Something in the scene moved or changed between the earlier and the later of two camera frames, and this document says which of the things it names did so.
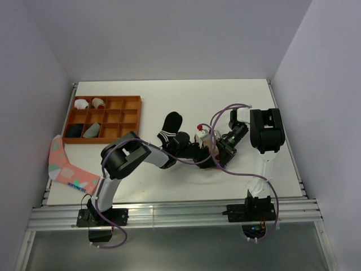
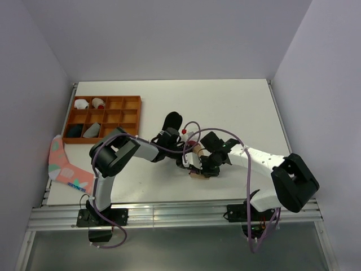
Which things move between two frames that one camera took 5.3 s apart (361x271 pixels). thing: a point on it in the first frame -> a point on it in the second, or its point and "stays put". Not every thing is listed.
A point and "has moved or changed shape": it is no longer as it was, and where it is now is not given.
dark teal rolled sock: x=74 y=130 stays put
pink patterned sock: x=61 y=169 stays put
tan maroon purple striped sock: x=216 y=154 has moved or changed shape
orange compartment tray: x=101 y=119 stays put
